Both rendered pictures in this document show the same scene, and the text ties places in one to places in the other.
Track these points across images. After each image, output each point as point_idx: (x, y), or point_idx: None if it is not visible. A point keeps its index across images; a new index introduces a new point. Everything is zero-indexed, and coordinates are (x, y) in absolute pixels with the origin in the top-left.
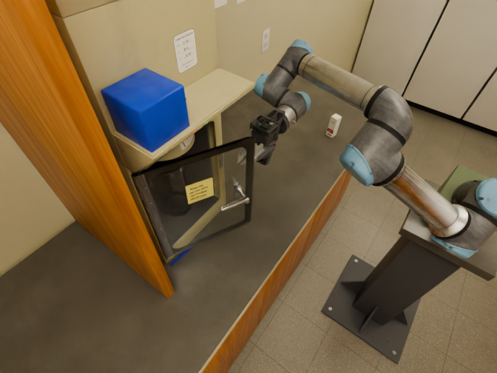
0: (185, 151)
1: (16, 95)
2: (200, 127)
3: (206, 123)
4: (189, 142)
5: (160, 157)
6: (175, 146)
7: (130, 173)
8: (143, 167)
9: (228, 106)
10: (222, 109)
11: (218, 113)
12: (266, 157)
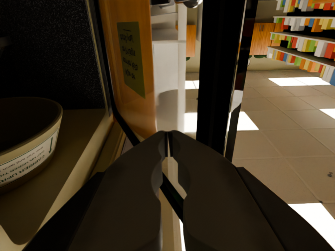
0: (55, 126)
1: None
2: (60, 198)
3: (45, 221)
4: (38, 147)
5: (98, 128)
6: (88, 144)
7: (111, 114)
8: (106, 117)
9: (172, 250)
10: (173, 237)
11: (171, 227)
12: (312, 227)
